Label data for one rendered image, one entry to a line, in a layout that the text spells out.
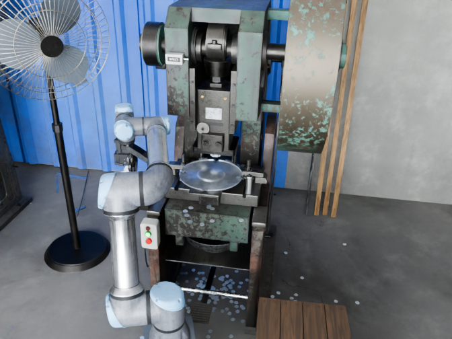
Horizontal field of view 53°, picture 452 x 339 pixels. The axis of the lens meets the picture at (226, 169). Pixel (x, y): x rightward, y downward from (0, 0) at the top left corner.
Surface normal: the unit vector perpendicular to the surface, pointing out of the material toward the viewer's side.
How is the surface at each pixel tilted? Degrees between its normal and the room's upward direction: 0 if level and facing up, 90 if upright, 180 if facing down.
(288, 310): 0
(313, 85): 91
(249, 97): 90
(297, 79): 88
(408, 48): 90
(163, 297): 7
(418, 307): 0
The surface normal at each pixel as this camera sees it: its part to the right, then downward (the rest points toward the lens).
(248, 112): -0.15, 0.47
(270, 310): 0.03, -0.88
